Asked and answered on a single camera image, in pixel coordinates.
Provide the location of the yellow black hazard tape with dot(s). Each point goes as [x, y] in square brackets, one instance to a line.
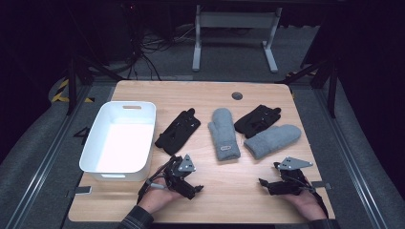
[60, 92]

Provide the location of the grey table clamp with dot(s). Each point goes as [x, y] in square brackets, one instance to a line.
[81, 190]
[321, 184]

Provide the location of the black glove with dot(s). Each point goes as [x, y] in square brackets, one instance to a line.
[178, 132]
[256, 120]

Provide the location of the white plastic bin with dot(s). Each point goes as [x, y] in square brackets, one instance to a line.
[122, 143]

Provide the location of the black metal stand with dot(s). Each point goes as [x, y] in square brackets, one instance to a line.
[72, 82]
[332, 86]

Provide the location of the white metal desk frame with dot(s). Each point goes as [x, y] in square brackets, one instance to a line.
[237, 19]

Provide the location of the person's left hand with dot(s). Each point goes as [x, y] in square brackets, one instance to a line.
[157, 198]

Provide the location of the person's right hand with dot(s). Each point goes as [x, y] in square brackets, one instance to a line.
[304, 203]

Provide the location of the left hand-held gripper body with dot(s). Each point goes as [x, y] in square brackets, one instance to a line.
[178, 173]

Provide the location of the grey fleece mitten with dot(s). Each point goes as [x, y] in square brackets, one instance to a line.
[273, 140]
[223, 133]

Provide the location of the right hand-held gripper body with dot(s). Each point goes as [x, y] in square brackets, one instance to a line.
[291, 186]

